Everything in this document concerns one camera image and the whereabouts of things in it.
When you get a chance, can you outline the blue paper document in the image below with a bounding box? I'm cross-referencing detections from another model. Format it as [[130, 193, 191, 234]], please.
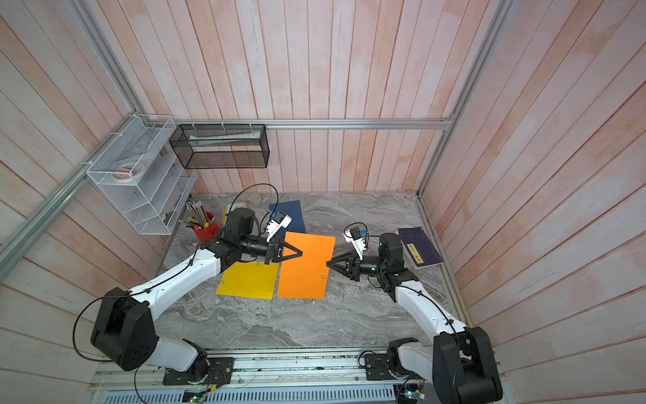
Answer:
[[268, 200, 306, 234]]

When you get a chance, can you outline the red metal pencil cup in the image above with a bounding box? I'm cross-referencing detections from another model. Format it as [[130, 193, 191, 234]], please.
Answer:
[[193, 212, 220, 244]]

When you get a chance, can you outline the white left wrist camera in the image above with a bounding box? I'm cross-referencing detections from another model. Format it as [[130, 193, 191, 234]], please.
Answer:
[[266, 210, 292, 242]]

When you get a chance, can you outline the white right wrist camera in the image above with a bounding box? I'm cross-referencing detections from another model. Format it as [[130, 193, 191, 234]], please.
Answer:
[[343, 226, 369, 260]]

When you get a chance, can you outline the black wire mesh basket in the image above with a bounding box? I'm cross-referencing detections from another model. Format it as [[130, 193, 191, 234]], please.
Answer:
[[169, 123, 270, 169]]

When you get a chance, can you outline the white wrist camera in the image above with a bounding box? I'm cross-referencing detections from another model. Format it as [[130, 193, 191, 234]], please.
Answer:
[[266, 210, 292, 242], [343, 226, 369, 260]]

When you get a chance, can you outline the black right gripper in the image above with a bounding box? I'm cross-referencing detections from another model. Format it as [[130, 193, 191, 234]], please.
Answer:
[[330, 251, 390, 284]]

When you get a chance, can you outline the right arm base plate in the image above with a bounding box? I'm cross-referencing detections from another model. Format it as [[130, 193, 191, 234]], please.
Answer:
[[358, 338, 433, 380]]

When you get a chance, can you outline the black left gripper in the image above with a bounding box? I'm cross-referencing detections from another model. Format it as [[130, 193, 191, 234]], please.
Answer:
[[240, 233, 303, 265]]

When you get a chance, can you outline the orange paper document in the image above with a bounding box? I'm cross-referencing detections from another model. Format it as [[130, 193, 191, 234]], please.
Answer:
[[277, 232, 336, 300]]

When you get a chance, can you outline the yellow paper document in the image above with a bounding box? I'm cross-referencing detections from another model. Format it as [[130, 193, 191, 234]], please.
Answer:
[[217, 262, 279, 300]]

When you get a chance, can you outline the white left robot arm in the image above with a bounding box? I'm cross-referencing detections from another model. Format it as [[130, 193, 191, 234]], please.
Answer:
[[90, 208, 303, 384]]

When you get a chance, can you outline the aluminium front rail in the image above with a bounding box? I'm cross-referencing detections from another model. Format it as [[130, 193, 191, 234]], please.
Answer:
[[87, 347, 506, 392]]

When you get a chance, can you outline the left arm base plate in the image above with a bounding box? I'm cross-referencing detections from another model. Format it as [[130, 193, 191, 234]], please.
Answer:
[[163, 357, 235, 386]]

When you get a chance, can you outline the dark purple book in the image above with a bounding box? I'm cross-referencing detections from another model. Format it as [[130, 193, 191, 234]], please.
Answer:
[[398, 227, 443, 268]]

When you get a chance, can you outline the tape roll in shelf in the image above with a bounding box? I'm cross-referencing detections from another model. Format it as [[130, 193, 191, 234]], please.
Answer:
[[109, 160, 146, 183]]

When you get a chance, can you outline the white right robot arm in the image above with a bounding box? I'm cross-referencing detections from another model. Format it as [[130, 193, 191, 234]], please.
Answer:
[[327, 227, 503, 403]]

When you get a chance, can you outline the yellow desk clock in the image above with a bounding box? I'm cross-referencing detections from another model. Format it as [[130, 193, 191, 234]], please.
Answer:
[[222, 201, 248, 226]]

